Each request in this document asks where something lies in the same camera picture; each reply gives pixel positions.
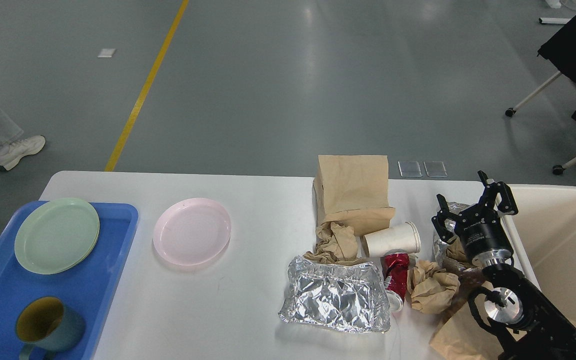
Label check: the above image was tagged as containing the green plate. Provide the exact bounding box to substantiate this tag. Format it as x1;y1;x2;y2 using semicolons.
14;197;101;275

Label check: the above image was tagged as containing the crushed red soda can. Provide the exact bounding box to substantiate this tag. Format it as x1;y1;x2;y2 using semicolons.
381;249;410;314

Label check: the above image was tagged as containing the crumpled brown paper on foil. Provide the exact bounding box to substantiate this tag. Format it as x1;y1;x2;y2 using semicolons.
445;238;474;268

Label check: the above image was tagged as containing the clear floor plate right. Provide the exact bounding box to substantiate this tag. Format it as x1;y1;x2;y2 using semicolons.
423;161;448;178

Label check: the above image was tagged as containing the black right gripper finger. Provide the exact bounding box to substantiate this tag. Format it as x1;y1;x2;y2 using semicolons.
477;170;519;219
430;194;463;245

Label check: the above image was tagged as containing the clear floor plate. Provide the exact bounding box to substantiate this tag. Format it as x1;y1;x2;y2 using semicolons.
397;161;424;178
423;161;448;178

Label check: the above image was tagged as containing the white paper cup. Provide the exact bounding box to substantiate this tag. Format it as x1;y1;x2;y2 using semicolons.
361;221;421;258

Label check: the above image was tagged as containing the upright brown paper bag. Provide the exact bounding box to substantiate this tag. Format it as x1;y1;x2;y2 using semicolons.
313;155;396;237

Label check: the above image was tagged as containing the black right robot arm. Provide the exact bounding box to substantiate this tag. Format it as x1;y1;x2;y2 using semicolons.
431;170;576;360

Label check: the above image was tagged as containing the crumpled brown paper middle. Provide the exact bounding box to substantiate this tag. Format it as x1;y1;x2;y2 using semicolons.
407;259;461;315

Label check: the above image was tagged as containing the teal mug yellow inside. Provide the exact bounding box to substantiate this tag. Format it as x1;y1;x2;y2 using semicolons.
14;296;86;360

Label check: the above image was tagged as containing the crumpled brown paper left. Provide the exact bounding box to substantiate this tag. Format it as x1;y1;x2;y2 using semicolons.
302;222;368;266

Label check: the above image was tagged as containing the pink plate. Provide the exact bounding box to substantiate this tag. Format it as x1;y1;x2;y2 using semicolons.
153;197;232;266

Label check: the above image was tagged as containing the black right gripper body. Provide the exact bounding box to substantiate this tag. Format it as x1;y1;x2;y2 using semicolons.
455;210;514;267

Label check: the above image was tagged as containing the large crumpled foil sheet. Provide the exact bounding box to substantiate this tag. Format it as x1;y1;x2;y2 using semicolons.
278;256;391;334

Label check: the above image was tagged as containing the blue plastic tray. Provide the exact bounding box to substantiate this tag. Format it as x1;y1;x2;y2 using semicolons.
0;201;138;360

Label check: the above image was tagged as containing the flat brown paper bag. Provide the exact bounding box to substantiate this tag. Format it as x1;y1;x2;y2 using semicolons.
429;284;503;360

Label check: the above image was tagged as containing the small crumpled foil sheet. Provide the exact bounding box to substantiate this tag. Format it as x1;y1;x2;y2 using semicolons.
433;202;484;281

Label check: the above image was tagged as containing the clear floor plate left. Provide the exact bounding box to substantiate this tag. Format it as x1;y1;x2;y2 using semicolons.
397;161;424;178

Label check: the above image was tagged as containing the beige plastic bin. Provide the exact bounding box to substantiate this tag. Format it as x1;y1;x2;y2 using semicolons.
509;184;576;326

